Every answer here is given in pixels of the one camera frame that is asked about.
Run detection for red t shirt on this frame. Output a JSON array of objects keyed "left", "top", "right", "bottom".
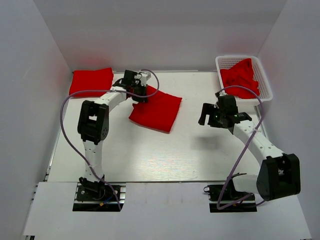
[
  {"left": 69, "top": 67, "right": 114, "bottom": 95},
  {"left": 128, "top": 86, "right": 182, "bottom": 134}
]

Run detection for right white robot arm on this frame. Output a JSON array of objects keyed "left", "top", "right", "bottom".
[{"left": 198, "top": 95, "right": 301, "bottom": 201}]

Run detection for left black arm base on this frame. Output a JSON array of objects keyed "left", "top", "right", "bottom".
[{"left": 72, "top": 177, "right": 126, "bottom": 212}]

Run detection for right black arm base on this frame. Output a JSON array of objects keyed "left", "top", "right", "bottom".
[{"left": 203, "top": 184, "right": 257, "bottom": 213}]

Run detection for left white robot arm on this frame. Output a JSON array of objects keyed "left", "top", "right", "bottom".
[{"left": 77, "top": 70, "right": 151, "bottom": 200}]

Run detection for red t shirts in basket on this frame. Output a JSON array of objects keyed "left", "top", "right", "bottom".
[{"left": 220, "top": 58, "right": 260, "bottom": 99}]

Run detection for folded red t shirt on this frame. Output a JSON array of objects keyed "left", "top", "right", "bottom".
[{"left": 69, "top": 67, "right": 114, "bottom": 95}]

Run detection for white plastic basket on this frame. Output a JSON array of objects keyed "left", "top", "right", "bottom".
[{"left": 215, "top": 55, "right": 273, "bottom": 102}]

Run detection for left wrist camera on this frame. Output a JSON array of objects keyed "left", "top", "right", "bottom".
[{"left": 137, "top": 71, "right": 151, "bottom": 82}]

